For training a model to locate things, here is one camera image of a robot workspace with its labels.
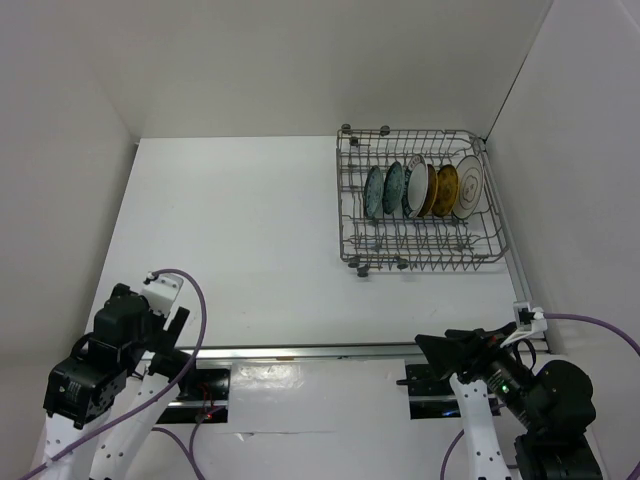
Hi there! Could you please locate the grey wire dish rack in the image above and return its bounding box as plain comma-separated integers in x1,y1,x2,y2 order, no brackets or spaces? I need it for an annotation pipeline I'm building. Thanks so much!
336,124,509,277

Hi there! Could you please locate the white plate grey line pattern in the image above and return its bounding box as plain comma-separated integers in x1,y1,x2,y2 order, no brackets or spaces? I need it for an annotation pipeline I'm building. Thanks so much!
452,155,484,220

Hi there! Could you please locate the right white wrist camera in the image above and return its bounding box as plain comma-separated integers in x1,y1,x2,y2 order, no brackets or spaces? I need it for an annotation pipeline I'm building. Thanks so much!
501,301,548,348

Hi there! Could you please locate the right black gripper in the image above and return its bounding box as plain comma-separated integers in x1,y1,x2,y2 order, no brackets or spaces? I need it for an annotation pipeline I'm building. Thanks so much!
415,316,547,426

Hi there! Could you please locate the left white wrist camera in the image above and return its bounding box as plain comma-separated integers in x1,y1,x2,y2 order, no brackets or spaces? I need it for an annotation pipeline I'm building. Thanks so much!
140,272,184,318

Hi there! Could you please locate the dark teal patterned plate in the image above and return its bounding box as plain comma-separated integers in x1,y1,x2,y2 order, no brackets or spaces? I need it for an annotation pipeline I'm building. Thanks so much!
364,165,384,218

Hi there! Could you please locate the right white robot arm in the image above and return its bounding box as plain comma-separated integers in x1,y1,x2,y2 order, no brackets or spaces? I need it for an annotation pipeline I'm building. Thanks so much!
415,322,603,479

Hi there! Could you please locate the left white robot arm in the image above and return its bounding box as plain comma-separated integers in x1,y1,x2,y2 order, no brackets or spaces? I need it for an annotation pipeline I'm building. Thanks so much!
43,273,198,479

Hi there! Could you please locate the yellow plate brown rim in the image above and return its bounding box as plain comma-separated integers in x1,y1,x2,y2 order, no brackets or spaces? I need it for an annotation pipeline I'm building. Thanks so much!
418,164,438,218

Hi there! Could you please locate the white plate green lettered rim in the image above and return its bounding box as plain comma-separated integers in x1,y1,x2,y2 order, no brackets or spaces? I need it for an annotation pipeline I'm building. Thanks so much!
401,154,428,218

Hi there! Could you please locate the aluminium rail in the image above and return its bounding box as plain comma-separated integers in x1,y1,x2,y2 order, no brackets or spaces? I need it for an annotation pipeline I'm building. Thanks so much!
197,343,426,363

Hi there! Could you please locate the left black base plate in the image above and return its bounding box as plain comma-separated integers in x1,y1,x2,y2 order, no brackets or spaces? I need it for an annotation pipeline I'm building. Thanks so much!
157,368,231,425

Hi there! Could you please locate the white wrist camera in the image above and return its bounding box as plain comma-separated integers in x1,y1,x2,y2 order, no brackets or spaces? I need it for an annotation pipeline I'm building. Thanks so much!
140,272,184,318
501,301,548,348

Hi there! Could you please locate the blue floral teal plate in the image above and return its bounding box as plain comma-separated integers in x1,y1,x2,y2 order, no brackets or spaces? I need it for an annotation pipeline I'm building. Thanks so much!
382,161,404,215

